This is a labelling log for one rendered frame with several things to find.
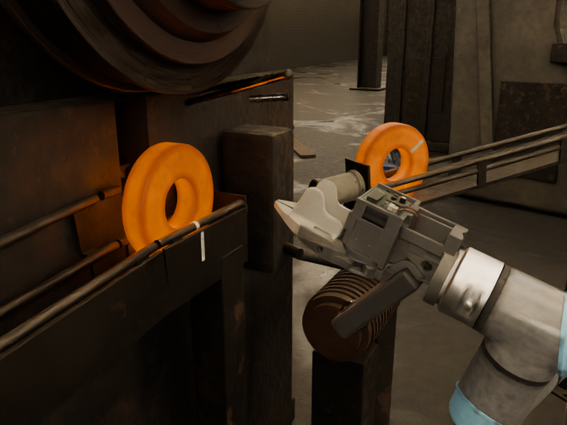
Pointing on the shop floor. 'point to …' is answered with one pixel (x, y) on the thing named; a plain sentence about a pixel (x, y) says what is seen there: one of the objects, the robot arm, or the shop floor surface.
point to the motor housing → (342, 354)
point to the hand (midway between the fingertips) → (283, 212)
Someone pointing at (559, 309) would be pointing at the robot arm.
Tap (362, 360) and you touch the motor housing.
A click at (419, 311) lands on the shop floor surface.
